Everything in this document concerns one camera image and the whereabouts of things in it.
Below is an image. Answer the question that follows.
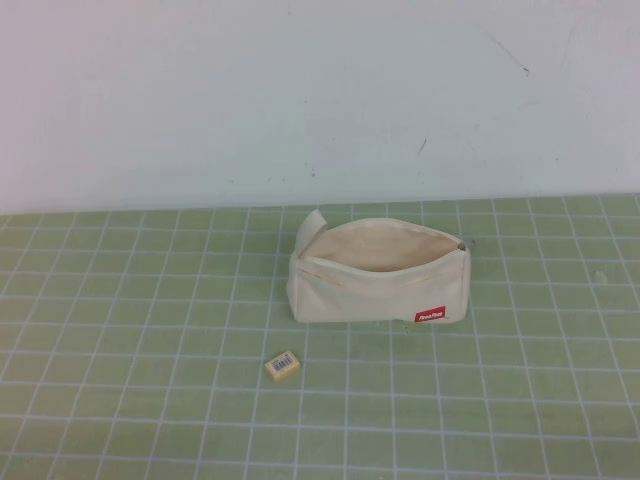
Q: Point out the yellow eraser with barcode label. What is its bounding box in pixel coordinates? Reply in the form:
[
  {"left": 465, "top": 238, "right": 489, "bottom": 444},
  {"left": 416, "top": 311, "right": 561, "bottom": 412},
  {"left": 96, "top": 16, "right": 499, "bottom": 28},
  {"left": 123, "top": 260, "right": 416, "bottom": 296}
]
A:
[{"left": 263, "top": 351, "right": 303, "bottom": 385}]

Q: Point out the cream canvas pencil case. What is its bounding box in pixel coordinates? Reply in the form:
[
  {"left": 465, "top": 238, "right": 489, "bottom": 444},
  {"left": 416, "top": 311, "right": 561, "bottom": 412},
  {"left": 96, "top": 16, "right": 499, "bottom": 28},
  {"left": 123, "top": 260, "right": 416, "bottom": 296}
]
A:
[{"left": 287, "top": 210, "right": 473, "bottom": 325}]

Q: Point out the green grid cutting mat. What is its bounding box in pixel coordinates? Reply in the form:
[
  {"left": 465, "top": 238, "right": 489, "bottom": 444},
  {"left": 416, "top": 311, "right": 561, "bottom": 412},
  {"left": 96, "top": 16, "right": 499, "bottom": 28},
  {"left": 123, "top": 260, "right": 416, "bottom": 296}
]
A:
[{"left": 0, "top": 194, "right": 640, "bottom": 480}]

